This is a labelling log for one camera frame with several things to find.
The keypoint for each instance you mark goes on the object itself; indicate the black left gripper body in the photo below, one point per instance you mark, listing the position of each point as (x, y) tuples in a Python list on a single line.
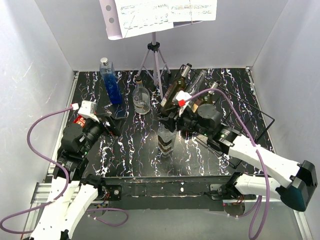
[(95, 131)]

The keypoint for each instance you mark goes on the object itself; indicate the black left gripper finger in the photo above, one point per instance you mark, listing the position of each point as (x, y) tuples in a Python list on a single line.
[(116, 110), (114, 126)]

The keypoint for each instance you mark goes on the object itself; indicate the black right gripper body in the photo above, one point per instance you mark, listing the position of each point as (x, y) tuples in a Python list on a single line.
[(189, 120)]

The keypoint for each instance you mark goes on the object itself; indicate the square clear bottle gold cap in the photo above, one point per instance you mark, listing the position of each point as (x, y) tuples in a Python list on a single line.
[(166, 140)]

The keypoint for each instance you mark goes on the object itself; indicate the clear glass bottle grey label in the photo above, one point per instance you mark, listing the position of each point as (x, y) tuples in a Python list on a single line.
[(193, 88)]

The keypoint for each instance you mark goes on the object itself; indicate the round clear bottle cork stopper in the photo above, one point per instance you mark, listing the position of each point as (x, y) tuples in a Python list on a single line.
[(141, 97)]

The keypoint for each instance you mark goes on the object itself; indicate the green wine bottle brown label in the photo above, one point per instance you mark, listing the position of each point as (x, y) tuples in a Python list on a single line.
[(178, 84)]

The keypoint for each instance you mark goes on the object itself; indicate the tall blue gradient bottle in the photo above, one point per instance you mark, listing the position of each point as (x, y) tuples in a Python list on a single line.
[(110, 80)]

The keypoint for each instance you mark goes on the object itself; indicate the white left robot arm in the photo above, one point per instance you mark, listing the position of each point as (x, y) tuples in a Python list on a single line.
[(70, 195)]

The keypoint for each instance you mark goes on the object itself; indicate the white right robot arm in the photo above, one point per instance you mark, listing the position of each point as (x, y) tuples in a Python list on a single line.
[(292, 182)]

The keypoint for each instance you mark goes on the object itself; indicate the red toy truck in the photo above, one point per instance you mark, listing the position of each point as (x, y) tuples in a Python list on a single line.
[(80, 120)]

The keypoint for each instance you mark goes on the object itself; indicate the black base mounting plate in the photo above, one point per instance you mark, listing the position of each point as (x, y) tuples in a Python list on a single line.
[(169, 193)]

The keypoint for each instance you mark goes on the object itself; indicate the lilac tripod music stand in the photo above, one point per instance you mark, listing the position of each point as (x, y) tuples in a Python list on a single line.
[(113, 31)]

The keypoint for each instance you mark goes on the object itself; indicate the white sheet music pages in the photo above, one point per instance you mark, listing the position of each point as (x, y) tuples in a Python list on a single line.
[(138, 17)]

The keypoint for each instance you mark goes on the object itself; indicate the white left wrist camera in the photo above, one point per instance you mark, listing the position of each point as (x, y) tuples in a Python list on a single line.
[(86, 109)]

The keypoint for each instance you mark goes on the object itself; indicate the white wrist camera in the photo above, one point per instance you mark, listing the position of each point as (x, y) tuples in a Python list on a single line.
[(86, 109), (181, 99)]

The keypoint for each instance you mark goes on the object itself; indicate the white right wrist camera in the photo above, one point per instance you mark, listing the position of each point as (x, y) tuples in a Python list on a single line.
[(181, 99)]

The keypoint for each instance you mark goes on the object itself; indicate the black wire wine rack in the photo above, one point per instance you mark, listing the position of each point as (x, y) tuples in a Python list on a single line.
[(192, 157)]

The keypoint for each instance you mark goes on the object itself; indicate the aluminium frame rail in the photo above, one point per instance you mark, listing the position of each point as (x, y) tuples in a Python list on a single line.
[(42, 191)]

